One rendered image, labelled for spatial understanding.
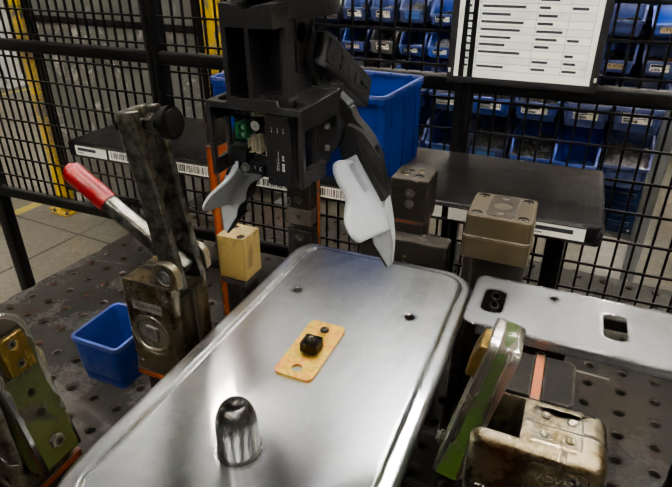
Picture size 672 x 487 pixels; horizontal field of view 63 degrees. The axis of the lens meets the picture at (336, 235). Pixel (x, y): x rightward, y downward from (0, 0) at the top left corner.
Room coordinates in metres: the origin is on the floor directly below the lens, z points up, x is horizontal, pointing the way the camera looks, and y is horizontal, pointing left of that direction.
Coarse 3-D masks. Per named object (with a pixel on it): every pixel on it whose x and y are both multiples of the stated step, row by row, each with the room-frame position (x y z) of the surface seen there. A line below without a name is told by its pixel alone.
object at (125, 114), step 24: (120, 120) 0.46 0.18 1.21; (144, 120) 0.46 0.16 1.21; (168, 120) 0.45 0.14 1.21; (144, 144) 0.46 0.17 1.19; (168, 144) 0.48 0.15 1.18; (144, 168) 0.45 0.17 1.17; (168, 168) 0.48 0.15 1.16; (144, 192) 0.46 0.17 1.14; (168, 192) 0.48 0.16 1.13; (168, 216) 0.47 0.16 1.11; (168, 240) 0.45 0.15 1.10; (192, 240) 0.48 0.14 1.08; (192, 264) 0.48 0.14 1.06
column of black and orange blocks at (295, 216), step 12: (288, 192) 0.75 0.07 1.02; (300, 192) 0.74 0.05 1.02; (312, 192) 0.74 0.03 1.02; (288, 204) 0.75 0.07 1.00; (300, 204) 0.74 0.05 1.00; (312, 204) 0.74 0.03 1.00; (288, 216) 0.75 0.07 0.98; (300, 216) 0.74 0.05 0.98; (312, 216) 0.74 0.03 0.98; (288, 228) 0.75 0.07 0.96; (300, 228) 0.75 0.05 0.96; (312, 228) 0.75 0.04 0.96; (288, 240) 0.75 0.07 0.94; (300, 240) 0.74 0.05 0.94; (312, 240) 0.74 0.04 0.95
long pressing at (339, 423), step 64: (320, 256) 0.59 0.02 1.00; (256, 320) 0.46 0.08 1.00; (320, 320) 0.46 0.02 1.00; (384, 320) 0.46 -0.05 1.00; (448, 320) 0.46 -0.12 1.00; (192, 384) 0.37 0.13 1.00; (256, 384) 0.37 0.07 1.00; (320, 384) 0.37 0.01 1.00; (384, 384) 0.37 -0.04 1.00; (128, 448) 0.30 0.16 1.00; (192, 448) 0.30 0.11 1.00; (320, 448) 0.30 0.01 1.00; (384, 448) 0.30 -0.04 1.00
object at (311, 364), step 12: (312, 324) 0.45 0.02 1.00; (324, 324) 0.45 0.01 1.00; (300, 336) 0.43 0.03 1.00; (324, 336) 0.43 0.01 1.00; (336, 336) 0.43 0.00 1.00; (300, 348) 0.41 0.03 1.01; (312, 348) 0.40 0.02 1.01; (324, 348) 0.41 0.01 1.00; (288, 360) 0.39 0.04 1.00; (300, 360) 0.39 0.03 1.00; (312, 360) 0.39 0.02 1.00; (324, 360) 0.39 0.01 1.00; (276, 372) 0.38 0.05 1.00; (288, 372) 0.38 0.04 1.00; (300, 372) 0.38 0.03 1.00; (312, 372) 0.38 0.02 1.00
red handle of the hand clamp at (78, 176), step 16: (64, 176) 0.50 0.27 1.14; (80, 176) 0.50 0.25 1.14; (80, 192) 0.50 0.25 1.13; (96, 192) 0.49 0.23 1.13; (112, 192) 0.50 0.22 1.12; (112, 208) 0.49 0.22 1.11; (128, 208) 0.50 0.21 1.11; (128, 224) 0.48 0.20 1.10; (144, 224) 0.49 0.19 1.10; (144, 240) 0.47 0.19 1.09
